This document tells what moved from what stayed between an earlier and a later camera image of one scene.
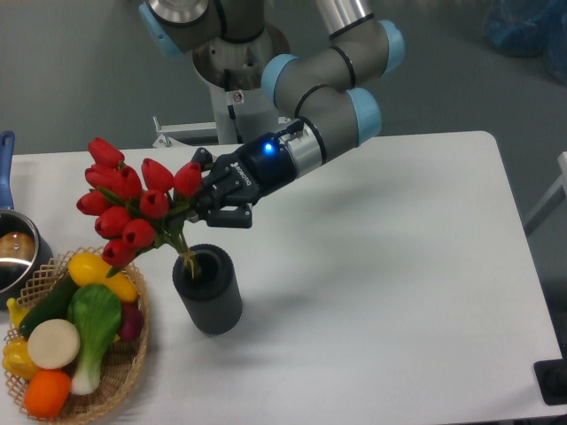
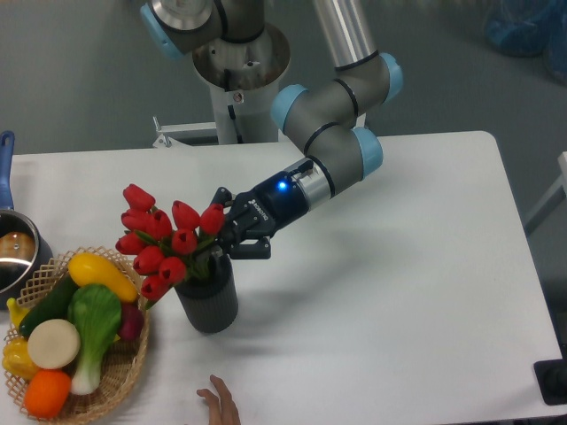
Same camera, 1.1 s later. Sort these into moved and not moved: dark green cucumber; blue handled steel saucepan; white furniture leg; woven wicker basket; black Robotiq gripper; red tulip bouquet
Moved: red tulip bouquet; black Robotiq gripper
Not moved: white furniture leg; blue handled steel saucepan; woven wicker basket; dark green cucumber
